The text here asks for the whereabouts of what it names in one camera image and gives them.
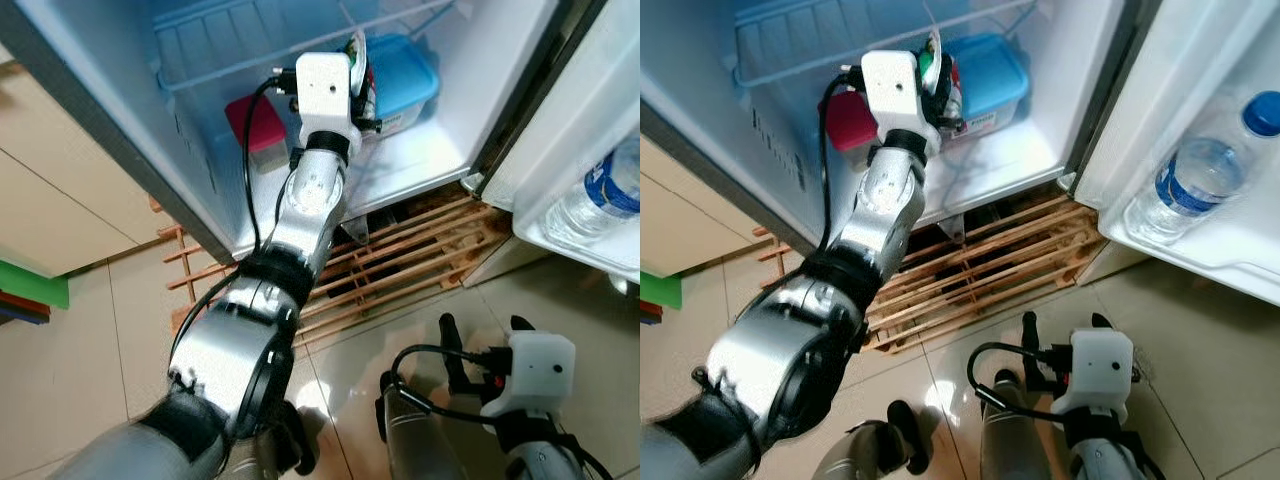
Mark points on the wooden slatted pallet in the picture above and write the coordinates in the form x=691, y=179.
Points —
x=420, y=260
x=990, y=270

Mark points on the fridge door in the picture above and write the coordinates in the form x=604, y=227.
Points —
x=570, y=110
x=1180, y=60

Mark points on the red box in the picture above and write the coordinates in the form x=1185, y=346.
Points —
x=255, y=125
x=845, y=120

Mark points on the clear water bottle blue label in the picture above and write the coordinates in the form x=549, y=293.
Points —
x=595, y=200
x=1185, y=180

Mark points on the blue lidded food container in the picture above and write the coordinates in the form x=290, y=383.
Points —
x=405, y=75
x=990, y=75

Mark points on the green foam mat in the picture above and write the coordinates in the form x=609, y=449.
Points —
x=30, y=285
x=660, y=290

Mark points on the robot left leg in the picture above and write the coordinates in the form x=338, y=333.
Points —
x=900, y=440
x=292, y=440

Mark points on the green white food packet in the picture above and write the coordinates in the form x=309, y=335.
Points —
x=356, y=55
x=933, y=58

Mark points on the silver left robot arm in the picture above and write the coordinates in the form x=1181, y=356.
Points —
x=790, y=350
x=240, y=340

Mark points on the grey steel fridge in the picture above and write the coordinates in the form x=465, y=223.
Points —
x=1070, y=70
x=470, y=70

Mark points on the beige kitchen cabinet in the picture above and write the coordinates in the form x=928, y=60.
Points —
x=675, y=210
x=70, y=180

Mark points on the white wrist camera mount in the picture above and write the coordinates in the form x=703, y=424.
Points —
x=1098, y=372
x=325, y=95
x=890, y=90
x=535, y=375

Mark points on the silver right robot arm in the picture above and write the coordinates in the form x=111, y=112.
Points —
x=545, y=450
x=1110, y=450

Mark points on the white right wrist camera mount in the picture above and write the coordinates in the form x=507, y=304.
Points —
x=1098, y=372
x=535, y=375

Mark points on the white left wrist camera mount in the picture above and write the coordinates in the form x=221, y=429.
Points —
x=325, y=95
x=890, y=90

